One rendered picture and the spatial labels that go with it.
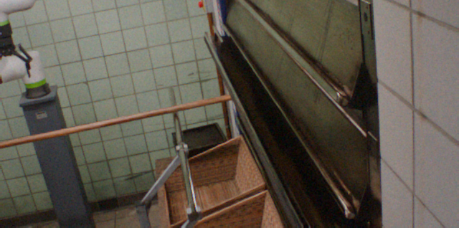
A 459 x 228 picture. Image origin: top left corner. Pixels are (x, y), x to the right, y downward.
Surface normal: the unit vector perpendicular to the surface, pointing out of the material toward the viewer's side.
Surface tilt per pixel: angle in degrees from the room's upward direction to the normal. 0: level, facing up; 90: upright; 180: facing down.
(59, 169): 90
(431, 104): 90
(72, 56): 90
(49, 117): 90
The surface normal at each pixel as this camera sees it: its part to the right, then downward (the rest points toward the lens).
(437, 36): -0.98, 0.19
